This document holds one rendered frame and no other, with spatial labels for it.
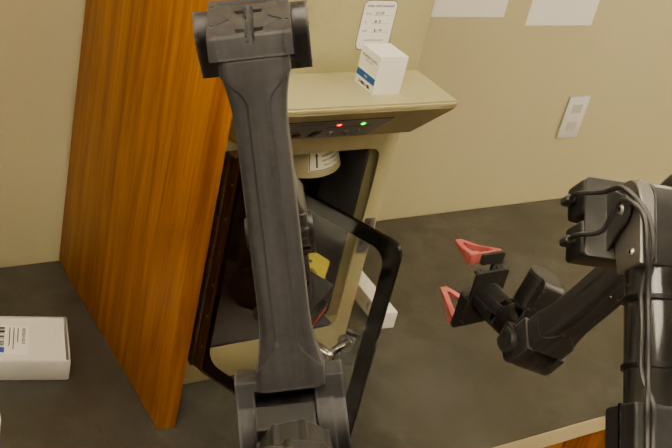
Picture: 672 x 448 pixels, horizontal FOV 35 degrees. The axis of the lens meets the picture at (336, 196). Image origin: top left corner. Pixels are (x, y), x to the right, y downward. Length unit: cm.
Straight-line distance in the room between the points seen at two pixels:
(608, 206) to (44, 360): 109
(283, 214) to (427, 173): 154
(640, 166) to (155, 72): 172
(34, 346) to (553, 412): 92
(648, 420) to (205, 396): 108
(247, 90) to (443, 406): 109
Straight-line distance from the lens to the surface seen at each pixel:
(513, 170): 265
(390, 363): 197
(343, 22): 157
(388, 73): 155
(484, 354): 208
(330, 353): 150
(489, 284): 173
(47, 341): 181
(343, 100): 151
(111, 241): 180
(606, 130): 281
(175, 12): 151
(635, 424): 84
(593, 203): 93
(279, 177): 94
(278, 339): 97
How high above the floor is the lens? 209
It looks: 28 degrees down
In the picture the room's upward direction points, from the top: 14 degrees clockwise
